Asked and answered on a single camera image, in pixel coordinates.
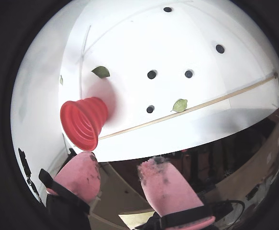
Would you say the thin wooden stick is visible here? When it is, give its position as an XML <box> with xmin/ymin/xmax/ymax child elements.
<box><xmin>98</xmin><ymin>72</ymin><xmax>279</xmax><ymax>141</ymax></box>

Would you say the translucent white strip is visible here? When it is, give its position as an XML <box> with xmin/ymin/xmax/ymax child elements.
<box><xmin>76</xmin><ymin>1</ymin><xmax>195</xmax><ymax>65</ymax></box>

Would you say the red collapsible cup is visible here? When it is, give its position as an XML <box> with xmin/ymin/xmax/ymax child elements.
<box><xmin>60</xmin><ymin>96</ymin><xmax>109</xmax><ymax>152</ymax></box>

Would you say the dark green leaf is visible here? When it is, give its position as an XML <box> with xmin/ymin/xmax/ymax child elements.
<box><xmin>91</xmin><ymin>66</ymin><xmax>111</xmax><ymax>79</ymax></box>

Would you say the pink covered gripper finger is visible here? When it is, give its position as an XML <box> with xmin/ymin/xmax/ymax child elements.
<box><xmin>38</xmin><ymin>151</ymin><xmax>101</xmax><ymax>230</ymax></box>

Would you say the light green leaf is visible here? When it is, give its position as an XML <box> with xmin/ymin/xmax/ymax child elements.
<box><xmin>170</xmin><ymin>98</ymin><xmax>188</xmax><ymax>113</ymax></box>

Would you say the pink stained gripper finger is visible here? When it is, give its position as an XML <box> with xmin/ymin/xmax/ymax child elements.
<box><xmin>134</xmin><ymin>156</ymin><xmax>216</xmax><ymax>230</ymax></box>

